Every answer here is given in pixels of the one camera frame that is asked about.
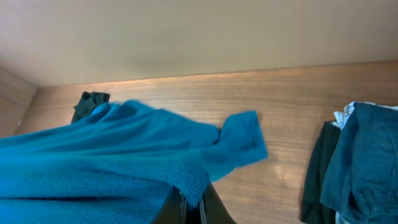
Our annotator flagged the folded navy blue garment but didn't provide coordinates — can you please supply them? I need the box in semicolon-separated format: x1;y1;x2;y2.
320;102;397;223

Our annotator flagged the folded black garment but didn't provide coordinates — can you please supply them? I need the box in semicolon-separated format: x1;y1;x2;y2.
300;121;341;224

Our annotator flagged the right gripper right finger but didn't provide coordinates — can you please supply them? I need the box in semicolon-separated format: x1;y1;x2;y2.
199;184;236;224

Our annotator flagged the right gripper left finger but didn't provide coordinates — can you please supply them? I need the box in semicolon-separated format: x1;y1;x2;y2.
151;187;187;224

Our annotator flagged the blue t-shirt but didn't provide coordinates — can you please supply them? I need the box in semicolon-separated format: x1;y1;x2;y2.
1;100;267;223

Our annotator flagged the black t-shirt with logo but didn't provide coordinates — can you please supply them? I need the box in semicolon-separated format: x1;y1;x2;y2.
71;91;111;123

